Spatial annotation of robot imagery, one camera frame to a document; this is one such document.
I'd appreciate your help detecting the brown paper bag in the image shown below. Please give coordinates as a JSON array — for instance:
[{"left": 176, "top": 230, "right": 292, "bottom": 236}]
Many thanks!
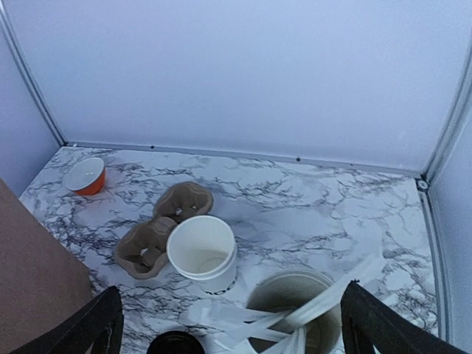
[{"left": 1, "top": 183, "right": 93, "bottom": 353}]

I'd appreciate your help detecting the left aluminium frame post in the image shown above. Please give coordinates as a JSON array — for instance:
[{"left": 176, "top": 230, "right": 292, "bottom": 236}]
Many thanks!
[{"left": 1, "top": 1, "right": 69, "bottom": 147}]

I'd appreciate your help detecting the aluminium frame post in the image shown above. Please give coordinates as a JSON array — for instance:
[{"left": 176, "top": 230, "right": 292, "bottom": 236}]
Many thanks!
[
  {"left": 1, "top": 1, "right": 69, "bottom": 147},
  {"left": 417, "top": 51, "right": 471, "bottom": 353}
]

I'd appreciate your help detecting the black plastic cup lid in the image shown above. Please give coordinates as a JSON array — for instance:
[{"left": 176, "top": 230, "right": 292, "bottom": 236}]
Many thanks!
[{"left": 146, "top": 330, "right": 205, "bottom": 354}]

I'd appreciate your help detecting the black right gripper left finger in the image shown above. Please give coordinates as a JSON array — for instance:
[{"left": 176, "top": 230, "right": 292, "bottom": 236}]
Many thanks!
[{"left": 36, "top": 285, "right": 125, "bottom": 354}]

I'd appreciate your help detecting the white paper cup stack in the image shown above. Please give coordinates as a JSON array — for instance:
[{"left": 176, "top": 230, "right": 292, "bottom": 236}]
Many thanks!
[{"left": 167, "top": 215, "right": 237, "bottom": 296}]

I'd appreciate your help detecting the orange white bowl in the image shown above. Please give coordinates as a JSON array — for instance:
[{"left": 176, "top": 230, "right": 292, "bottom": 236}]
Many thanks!
[{"left": 63, "top": 157, "right": 106, "bottom": 196}]

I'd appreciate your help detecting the white wrapped stirrers bundle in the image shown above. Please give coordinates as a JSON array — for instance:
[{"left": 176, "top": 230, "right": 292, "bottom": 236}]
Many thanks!
[{"left": 181, "top": 251, "right": 385, "bottom": 353}]

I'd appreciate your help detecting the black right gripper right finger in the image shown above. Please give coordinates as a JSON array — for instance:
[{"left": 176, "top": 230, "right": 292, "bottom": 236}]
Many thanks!
[{"left": 341, "top": 280, "right": 463, "bottom": 354}]

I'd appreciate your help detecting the right aluminium frame post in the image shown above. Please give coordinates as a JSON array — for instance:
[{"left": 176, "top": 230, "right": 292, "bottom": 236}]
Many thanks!
[{"left": 417, "top": 51, "right": 471, "bottom": 353}]

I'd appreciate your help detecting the white cylindrical utensil holder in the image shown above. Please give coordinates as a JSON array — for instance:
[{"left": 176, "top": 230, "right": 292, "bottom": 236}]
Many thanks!
[{"left": 246, "top": 270, "right": 341, "bottom": 353}]

